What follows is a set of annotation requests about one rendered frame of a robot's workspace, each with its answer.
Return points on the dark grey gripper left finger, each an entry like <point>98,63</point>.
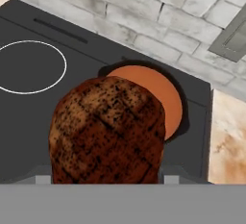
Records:
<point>41,175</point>

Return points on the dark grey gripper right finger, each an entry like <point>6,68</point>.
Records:
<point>174,175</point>

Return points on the brown grilled steak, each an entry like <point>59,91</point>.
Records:
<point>107,131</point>

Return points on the black saucepan with orange marinade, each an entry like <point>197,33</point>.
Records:
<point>160,90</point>

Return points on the black hob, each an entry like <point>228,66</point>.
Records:
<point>48,112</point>

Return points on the grey range hood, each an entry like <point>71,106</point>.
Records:
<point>231,38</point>

